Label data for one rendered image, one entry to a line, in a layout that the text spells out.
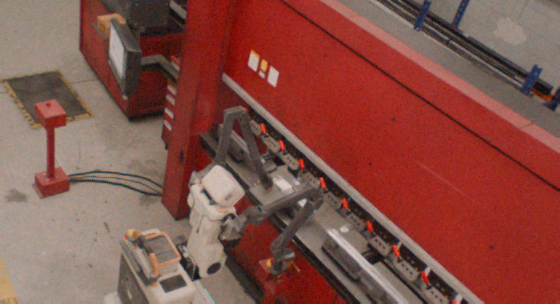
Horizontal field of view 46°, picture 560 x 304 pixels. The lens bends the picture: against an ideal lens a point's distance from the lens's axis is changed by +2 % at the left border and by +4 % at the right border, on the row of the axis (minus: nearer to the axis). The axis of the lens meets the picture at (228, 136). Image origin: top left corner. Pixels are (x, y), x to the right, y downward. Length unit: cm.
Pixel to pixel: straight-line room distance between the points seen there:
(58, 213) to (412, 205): 290
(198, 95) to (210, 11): 65
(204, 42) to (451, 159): 184
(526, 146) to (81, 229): 335
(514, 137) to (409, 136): 57
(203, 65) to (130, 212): 155
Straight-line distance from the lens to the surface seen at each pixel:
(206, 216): 365
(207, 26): 424
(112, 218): 527
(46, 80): 681
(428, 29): 586
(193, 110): 458
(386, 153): 353
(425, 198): 345
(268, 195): 416
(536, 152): 301
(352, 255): 401
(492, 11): 843
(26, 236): 514
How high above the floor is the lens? 369
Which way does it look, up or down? 36 degrees down
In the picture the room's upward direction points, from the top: 11 degrees clockwise
